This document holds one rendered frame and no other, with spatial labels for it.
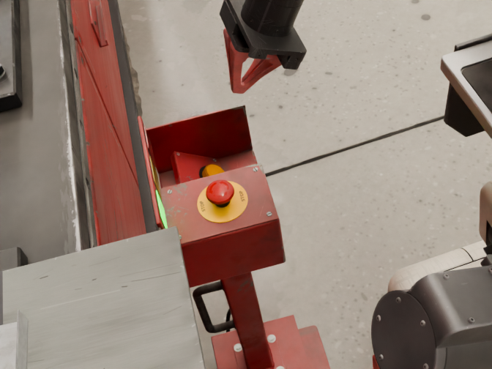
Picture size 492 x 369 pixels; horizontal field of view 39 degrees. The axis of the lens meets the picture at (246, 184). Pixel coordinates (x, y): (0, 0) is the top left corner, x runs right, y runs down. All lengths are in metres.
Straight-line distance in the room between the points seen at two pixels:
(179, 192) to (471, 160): 1.18
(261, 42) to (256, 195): 0.31
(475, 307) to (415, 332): 0.03
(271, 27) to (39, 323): 0.37
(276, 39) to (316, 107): 1.41
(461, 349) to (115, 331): 0.35
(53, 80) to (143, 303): 0.51
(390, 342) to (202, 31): 2.12
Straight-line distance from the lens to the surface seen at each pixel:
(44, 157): 0.98
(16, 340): 0.66
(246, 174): 1.00
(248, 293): 1.25
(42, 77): 1.10
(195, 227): 0.96
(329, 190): 1.94
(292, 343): 1.59
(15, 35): 1.16
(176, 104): 2.23
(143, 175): 2.01
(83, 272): 0.70
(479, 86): 0.75
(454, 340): 0.39
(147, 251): 0.69
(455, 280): 0.40
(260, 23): 0.74
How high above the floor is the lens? 1.56
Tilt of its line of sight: 52 degrees down
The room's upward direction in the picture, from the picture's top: 12 degrees counter-clockwise
